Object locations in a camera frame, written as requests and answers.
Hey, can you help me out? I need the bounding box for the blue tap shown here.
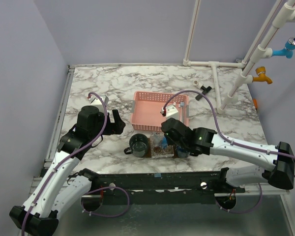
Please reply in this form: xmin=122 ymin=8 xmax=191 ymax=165
xmin=272 ymin=37 xmax=295 ymax=59

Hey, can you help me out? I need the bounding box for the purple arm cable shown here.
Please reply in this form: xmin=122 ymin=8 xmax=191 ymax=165
xmin=21 ymin=92 xmax=131 ymax=236
xmin=162 ymin=89 xmax=295 ymax=214

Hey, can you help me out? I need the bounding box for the black valve handle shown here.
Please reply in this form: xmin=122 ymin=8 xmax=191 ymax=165
xmin=195 ymin=86 xmax=212 ymax=101

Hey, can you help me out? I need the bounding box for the pink plastic basket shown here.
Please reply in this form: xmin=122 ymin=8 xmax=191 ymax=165
xmin=130 ymin=91 xmax=189 ymax=132

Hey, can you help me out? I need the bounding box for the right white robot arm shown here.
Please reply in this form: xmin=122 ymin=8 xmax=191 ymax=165
xmin=161 ymin=118 xmax=295 ymax=193

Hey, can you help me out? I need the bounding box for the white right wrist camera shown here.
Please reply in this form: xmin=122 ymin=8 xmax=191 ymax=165
xmin=161 ymin=104 xmax=180 ymax=120

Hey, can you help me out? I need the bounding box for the clear textured acrylic holder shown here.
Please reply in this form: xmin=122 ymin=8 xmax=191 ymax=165
xmin=149 ymin=133 xmax=175 ymax=159

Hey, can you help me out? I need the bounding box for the white pvc pipe frame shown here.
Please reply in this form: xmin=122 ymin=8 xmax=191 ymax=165
xmin=182 ymin=0 xmax=295 ymax=111

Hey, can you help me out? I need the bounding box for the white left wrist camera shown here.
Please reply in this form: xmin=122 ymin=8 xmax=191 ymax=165
xmin=88 ymin=94 xmax=109 ymax=106

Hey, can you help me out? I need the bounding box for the dark green mug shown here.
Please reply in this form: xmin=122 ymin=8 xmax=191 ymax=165
xmin=124 ymin=133 xmax=149 ymax=158

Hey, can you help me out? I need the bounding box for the yellow tap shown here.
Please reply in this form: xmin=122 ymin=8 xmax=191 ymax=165
xmin=253 ymin=66 xmax=273 ymax=84

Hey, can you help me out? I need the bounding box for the orange object at edge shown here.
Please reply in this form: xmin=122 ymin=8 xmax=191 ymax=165
xmin=253 ymin=99 xmax=258 ymax=110

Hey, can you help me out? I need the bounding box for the white pipe end cap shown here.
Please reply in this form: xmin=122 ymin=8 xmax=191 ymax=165
xmin=193 ymin=80 xmax=203 ymax=89

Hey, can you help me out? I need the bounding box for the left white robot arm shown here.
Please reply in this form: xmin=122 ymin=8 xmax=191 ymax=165
xmin=9 ymin=105 xmax=125 ymax=236

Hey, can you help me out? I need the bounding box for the aluminium rail frame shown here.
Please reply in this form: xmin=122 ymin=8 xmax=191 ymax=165
xmin=29 ymin=65 xmax=74 ymax=196

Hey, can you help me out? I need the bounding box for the grey capped toothbrush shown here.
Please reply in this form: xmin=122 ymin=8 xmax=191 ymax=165
xmin=179 ymin=102 xmax=186 ymax=123

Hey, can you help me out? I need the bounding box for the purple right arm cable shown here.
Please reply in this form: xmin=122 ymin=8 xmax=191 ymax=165
xmin=162 ymin=89 xmax=295 ymax=214

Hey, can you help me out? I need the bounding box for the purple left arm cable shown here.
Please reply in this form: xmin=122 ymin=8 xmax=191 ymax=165
xmin=21 ymin=92 xmax=131 ymax=236

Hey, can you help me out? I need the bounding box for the brown wooden oval tray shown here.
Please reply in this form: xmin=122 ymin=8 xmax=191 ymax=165
xmin=144 ymin=138 xmax=177 ymax=159

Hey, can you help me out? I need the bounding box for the dark blue mug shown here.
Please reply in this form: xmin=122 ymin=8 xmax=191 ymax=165
xmin=176 ymin=146 xmax=190 ymax=158

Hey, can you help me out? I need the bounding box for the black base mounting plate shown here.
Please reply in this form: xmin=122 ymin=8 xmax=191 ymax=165
xmin=77 ymin=168 xmax=245 ymax=209

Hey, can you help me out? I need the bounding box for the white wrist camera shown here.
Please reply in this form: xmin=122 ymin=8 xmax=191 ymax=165
xmin=88 ymin=94 xmax=109 ymax=106
xmin=161 ymin=104 xmax=180 ymax=120

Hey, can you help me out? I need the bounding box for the blue toothpaste tube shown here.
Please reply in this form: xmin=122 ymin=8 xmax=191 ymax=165
xmin=161 ymin=137 xmax=168 ymax=149

